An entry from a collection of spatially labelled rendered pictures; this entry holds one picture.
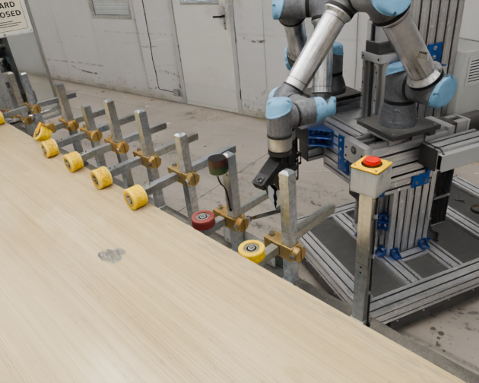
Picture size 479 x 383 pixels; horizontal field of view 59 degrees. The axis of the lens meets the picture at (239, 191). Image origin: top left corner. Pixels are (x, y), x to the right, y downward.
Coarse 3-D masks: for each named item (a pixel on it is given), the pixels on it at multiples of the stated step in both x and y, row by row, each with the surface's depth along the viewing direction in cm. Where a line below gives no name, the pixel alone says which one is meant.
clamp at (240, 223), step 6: (222, 204) 156; (216, 210) 153; (222, 210) 153; (216, 216) 154; (222, 216) 151; (228, 216) 149; (240, 216) 149; (228, 222) 150; (234, 222) 147; (240, 222) 146; (246, 222) 148; (234, 228) 148; (240, 228) 147; (246, 228) 150
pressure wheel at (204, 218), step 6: (204, 210) 147; (192, 216) 145; (198, 216) 145; (204, 216) 144; (210, 216) 144; (192, 222) 143; (198, 222) 141; (204, 222) 141; (210, 222) 142; (198, 228) 142; (204, 228) 142; (210, 228) 143
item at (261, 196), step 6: (258, 192) 164; (264, 192) 163; (252, 198) 160; (258, 198) 160; (264, 198) 163; (240, 204) 157; (246, 204) 157; (252, 204) 159; (246, 210) 158; (216, 222) 148; (222, 222) 150; (216, 228) 149; (210, 234) 147
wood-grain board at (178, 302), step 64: (0, 128) 245; (0, 192) 174; (64, 192) 169; (0, 256) 135; (64, 256) 132; (128, 256) 129; (192, 256) 127; (0, 320) 111; (64, 320) 109; (128, 320) 107; (192, 320) 105; (256, 320) 103; (320, 320) 101
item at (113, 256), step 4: (108, 248) 130; (116, 248) 131; (120, 248) 131; (100, 252) 130; (104, 252) 130; (108, 252) 130; (112, 252) 129; (116, 252) 131; (120, 252) 130; (124, 252) 130; (100, 256) 129; (104, 256) 128; (108, 256) 129; (112, 256) 128; (116, 256) 128; (120, 256) 129; (104, 260) 128; (108, 260) 128; (112, 260) 128; (116, 260) 128; (120, 260) 128
